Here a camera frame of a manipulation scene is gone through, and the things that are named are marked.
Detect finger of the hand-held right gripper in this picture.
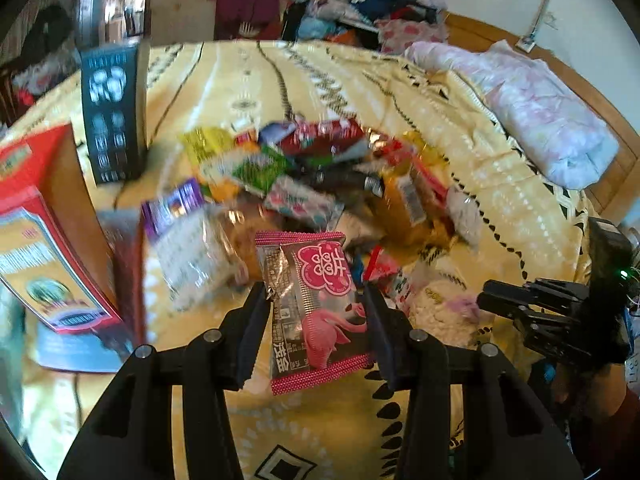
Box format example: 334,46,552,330
476,279,558,322

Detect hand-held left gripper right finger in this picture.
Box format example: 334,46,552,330
362,282,584,480

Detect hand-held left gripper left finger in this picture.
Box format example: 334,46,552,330
57,282,274,480

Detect pink flamingo snack packet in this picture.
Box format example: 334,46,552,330
255,231,377,396

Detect pile of mixed snack packets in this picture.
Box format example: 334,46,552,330
141,115,485,348

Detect person's right hand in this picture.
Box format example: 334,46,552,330
552,360,640,443

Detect blue booklet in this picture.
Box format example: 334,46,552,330
34,325,137,374

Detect pink white quilt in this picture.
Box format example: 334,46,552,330
404,40,622,192

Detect wooden headboard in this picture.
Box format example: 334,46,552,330
440,11,640,217

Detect red and yellow carton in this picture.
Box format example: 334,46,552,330
0,124,147,337

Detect yellow patterned bedspread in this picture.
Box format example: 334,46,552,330
0,40,603,480

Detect tall black carton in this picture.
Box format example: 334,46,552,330
80,41,152,187

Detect heap of colourful clothes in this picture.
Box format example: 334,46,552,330
280,0,449,56

